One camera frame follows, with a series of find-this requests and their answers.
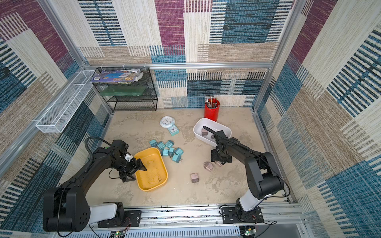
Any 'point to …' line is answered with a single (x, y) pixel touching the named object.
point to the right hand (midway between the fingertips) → (221, 161)
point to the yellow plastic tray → (156, 175)
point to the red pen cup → (212, 109)
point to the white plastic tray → (207, 136)
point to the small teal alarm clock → (173, 130)
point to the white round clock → (166, 121)
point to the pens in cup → (209, 103)
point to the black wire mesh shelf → (126, 89)
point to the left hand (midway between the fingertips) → (142, 172)
